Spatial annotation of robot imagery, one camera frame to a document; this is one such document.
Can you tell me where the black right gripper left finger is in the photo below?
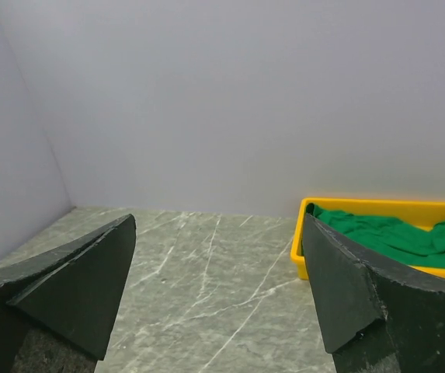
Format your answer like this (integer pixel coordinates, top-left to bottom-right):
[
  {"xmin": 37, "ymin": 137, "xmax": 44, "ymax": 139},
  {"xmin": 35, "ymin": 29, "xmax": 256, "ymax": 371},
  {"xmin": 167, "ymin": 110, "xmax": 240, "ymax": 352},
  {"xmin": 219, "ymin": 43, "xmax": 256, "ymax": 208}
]
[{"xmin": 0, "ymin": 214, "xmax": 136, "ymax": 372}]

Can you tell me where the green t shirt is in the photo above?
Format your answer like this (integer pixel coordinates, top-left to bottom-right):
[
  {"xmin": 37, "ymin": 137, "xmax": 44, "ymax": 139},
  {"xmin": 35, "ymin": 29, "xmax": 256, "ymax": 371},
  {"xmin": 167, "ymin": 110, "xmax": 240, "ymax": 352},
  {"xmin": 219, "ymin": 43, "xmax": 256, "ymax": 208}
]
[{"xmin": 306, "ymin": 204, "xmax": 445, "ymax": 269}]

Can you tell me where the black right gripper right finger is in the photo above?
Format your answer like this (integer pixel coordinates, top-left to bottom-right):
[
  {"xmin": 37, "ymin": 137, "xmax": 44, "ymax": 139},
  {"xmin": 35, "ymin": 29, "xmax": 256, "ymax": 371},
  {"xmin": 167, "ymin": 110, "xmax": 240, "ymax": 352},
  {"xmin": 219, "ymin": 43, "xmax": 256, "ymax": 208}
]
[{"xmin": 302, "ymin": 214, "xmax": 445, "ymax": 372}]

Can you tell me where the yellow plastic tray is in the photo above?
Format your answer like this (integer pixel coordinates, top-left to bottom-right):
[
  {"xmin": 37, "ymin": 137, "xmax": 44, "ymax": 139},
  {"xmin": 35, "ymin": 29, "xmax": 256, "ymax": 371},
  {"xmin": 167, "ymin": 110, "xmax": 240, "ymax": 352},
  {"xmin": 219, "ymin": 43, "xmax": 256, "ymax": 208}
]
[{"xmin": 290, "ymin": 197, "xmax": 445, "ymax": 281}]

